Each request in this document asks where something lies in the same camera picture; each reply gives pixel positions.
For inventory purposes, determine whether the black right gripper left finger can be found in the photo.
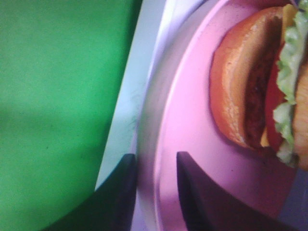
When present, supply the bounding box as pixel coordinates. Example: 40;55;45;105
45;154;136;231

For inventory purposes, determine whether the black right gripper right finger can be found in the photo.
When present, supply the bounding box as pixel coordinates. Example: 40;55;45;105
177;152;308;231

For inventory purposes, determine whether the pink plate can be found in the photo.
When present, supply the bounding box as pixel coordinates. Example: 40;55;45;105
137;0;308;231

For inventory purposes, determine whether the burger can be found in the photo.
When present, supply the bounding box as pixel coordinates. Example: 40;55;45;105
210;0;308;170

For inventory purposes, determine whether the white microwave oven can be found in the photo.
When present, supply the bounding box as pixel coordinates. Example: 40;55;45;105
96;0;229;231

